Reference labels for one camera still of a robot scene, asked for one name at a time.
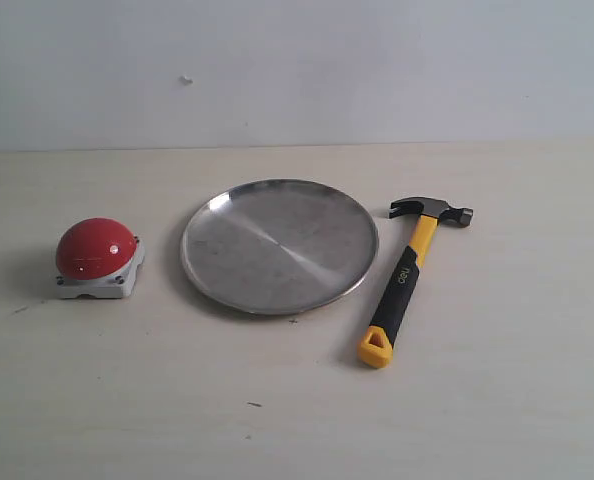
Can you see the yellow black claw hammer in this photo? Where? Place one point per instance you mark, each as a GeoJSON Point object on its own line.
{"type": "Point", "coordinates": [376, 347]}

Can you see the round stainless steel plate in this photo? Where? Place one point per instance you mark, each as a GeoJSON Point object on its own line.
{"type": "Point", "coordinates": [278, 247]}

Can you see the red dome push button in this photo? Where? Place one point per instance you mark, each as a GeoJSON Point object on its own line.
{"type": "Point", "coordinates": [98, 258]}

